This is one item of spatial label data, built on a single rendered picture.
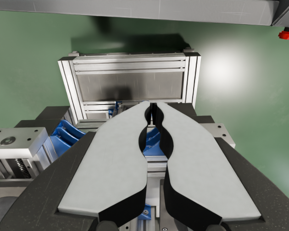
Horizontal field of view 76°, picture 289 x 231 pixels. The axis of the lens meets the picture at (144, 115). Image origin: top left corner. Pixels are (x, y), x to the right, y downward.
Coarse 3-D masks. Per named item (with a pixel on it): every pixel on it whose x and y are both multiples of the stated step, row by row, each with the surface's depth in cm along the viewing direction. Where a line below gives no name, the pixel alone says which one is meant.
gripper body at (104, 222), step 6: (102, 222) 5; (108, 222) 5; (114, 222) 5; (96, 228) 5; (102, 228) 5; (108, 228) 5; (114, 228) 5; (210, 228) 5; (216, 228) 5; (222, 228) 5
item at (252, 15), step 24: (0, 0) 32; (24, 0) 32; (48, 0) 32; (72, 0) 32; (96, 0) 32; (120, 0) 32; (144, 0) 32; (168, 0) 32; (192, 0) 32; (216, 0) 32; (240, 0) 32; (264, 0) 32; (264, 24) 34
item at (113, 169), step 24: (120, 120) 10; (144, 120) 10; (96, 144) 8; (120, 144) 8; (144, 144) 10; (96, 168) 7; (120, 168) 7; (144, 168) 7; (72, 192) 6; (96, 192) 6; (120, 192) 6; (144, 192) 7; (96, 216) 6; (120, 216) 6
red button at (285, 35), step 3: (285, 27) 47; (288, 27) 47; (282, 30) 49; (285, 30) 47; (288, 30) 47; (279, 33) 49; (282, 33) 48; (285, 33) 47; (288, 33) 47; (279, 36) 48; (282, 36) 48; (285, 36) 47; (288, 36) 47; (288, 39) 48
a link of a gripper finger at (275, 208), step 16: (224, 144) 8; (240, 160) 8; (240, 176) 7; (256, 176) 7; (256, 192) 6; (272, 192) 6; (272, 208) 6; (288, 208) 6; (224, 224) 6; (240, 224) 5; (256, 224) 5; (272, 224) 6; (288, 224) 6
